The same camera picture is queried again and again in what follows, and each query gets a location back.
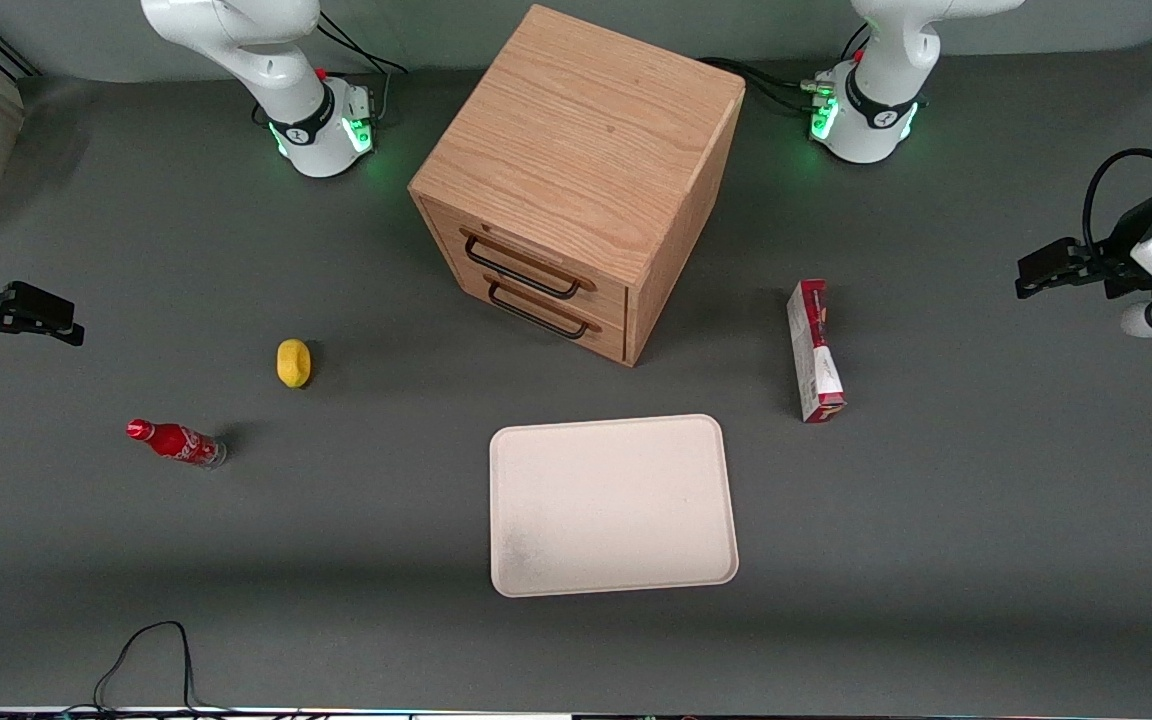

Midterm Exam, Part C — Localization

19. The red cookie box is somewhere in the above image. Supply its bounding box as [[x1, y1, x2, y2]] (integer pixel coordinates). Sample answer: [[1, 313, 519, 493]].
[[787, 279, 847, 424]]

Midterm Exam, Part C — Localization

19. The beige rectangular tray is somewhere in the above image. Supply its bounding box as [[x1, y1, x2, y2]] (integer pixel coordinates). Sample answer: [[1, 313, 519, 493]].
[[489, 414, 740, 598]]

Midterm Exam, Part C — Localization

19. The red cola bottle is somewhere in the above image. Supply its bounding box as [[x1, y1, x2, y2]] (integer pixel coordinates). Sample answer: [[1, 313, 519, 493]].
[[126, 418, 228, 469]]

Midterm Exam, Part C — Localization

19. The yellow lemon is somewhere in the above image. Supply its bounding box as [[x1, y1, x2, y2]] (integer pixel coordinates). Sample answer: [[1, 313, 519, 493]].
[[276, 339, 313, 389]]

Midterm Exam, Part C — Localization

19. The wooden two-drawer cabinet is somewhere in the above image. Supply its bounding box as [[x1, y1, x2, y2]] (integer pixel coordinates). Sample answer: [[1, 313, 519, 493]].
[[408, 4, 747, 368]]

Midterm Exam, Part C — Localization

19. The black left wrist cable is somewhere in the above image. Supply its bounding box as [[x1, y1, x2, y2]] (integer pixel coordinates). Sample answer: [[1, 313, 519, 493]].
[[1083, 148, 1152, 266]]

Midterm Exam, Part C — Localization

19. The black left arm base cable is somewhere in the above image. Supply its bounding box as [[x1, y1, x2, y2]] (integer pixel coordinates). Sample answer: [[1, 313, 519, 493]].
[[701, 56, 837, 116]]

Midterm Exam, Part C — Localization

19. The black arm base cable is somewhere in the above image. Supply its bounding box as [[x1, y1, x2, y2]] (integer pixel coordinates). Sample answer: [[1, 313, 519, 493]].
[[316, 10, 409, 123], [701, 56, 837, 116]]

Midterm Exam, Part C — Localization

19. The black looped table cable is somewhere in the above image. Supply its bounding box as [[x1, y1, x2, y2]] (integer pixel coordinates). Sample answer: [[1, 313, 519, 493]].
[[91, 621, 237, 717]]

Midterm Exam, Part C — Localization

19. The black right arm base cable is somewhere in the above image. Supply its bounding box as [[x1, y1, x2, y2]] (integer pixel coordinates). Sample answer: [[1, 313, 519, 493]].
[[316, 10, 409, 123]]

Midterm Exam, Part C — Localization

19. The black metal drawer handle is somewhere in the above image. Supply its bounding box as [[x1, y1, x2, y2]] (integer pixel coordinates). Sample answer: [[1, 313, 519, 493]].
[[486, 280, 593, 340], [463, 232, 583, 300]]

